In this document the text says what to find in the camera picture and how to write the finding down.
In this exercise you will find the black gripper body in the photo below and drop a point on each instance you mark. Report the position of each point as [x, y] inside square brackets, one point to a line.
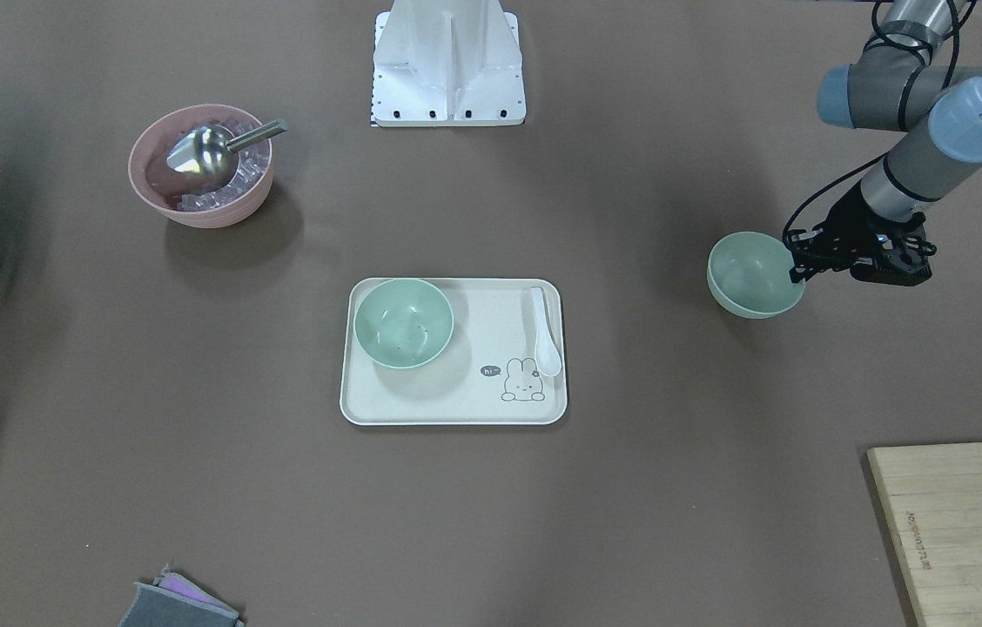
[845, 217]

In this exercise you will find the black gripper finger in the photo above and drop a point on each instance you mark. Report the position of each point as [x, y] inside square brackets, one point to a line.
[805, 263]

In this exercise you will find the green bowl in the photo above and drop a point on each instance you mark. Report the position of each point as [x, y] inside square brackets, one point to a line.
[404, 323]
[749, 275]

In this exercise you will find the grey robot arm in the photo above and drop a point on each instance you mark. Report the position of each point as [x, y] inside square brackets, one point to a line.
[895, 86]

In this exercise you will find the bamboo cutting board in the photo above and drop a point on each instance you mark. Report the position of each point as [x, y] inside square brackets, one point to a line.
[931, 496]

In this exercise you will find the white ceramic spoon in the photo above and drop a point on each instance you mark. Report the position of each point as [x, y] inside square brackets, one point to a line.
[548, 359]

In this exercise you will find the cream rabbit print tray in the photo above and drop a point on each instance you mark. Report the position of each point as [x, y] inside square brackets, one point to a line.
[486, 375]

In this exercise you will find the clear ice cubes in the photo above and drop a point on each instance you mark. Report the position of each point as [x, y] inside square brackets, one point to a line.
[252, 165]

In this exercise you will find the pink bowl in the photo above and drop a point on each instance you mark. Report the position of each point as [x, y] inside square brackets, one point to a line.
[243, 196]

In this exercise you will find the metal ice scoop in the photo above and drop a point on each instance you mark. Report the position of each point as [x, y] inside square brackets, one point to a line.
[207, 157]

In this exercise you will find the purple cloth under grey cloth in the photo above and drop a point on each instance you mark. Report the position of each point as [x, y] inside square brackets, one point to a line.
[179, 584]

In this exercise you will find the grey folded cloth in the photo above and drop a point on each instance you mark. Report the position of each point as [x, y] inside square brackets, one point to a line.
[159, 606]

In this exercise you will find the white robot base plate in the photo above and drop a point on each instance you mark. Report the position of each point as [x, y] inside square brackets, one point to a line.
[447, 64]

